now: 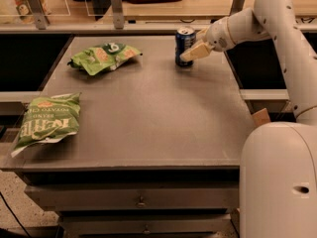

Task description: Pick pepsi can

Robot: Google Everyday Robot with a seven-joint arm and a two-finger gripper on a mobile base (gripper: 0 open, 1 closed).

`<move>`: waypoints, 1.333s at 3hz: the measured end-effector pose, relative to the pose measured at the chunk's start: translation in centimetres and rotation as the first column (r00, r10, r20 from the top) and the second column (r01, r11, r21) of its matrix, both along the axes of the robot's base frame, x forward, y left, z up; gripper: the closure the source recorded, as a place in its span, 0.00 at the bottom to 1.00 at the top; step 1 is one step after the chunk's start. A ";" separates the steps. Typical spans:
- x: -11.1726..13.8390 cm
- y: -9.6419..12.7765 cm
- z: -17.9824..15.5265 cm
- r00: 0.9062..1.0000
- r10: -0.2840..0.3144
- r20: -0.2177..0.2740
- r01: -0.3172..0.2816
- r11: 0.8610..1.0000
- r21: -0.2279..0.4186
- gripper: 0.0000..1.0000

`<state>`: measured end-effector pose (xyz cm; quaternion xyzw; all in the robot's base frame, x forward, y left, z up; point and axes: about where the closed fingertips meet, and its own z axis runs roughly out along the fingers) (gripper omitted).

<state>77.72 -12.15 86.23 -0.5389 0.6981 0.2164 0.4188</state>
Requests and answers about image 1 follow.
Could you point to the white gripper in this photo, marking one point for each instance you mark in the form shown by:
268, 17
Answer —
218, 36

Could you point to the blue pepsi can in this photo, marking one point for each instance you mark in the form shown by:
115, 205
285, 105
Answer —
185, 37

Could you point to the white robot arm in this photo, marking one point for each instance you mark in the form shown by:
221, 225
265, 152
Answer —
278, 166

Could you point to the cardboard box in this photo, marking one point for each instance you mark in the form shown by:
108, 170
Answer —
261, 117

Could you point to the green chip bag far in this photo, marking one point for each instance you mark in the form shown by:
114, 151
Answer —
106, 57

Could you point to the green kettle chip bag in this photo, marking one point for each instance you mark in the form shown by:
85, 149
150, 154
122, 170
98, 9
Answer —
48, 120

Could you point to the upper grey drawer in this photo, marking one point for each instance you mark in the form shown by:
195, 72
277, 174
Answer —
90, 197

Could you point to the grey drawer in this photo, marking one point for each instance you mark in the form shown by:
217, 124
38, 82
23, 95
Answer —
145, 224
90, 197

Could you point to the lower grey drawer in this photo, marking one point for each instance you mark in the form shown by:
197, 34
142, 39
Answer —
145, 224

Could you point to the middle metal bracket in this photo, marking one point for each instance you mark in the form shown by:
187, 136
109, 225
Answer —
118, 16

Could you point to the left metal bracket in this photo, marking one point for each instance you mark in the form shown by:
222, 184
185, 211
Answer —
38, 12

